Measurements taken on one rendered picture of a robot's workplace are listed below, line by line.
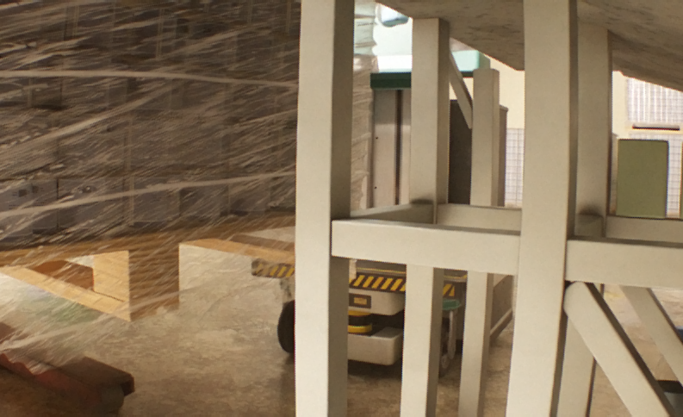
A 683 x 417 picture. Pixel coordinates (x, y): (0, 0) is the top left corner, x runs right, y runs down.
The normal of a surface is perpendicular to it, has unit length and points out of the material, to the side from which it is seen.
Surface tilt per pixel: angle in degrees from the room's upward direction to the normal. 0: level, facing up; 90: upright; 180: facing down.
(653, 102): 90
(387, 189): 90
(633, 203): 90
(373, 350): 90
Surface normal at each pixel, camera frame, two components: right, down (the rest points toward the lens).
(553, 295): -0.50, 0.06
